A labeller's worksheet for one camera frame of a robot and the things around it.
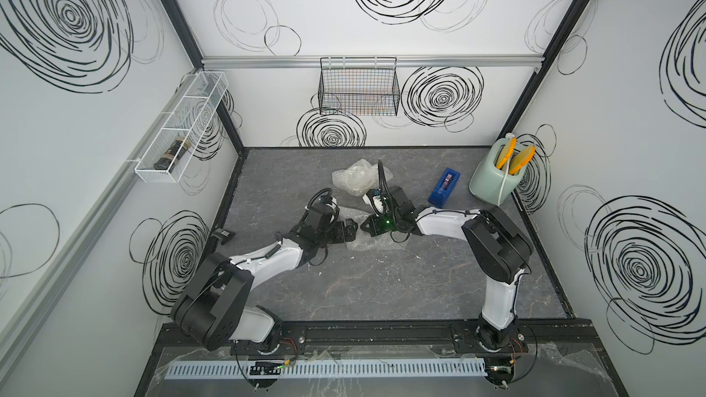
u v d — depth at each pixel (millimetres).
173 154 667
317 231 683
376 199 866
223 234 914
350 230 801
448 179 1018
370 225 826
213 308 423
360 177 1026
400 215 755
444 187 1011
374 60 895
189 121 736
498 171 926
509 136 1051
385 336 756
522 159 896
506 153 889
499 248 502
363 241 850
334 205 860
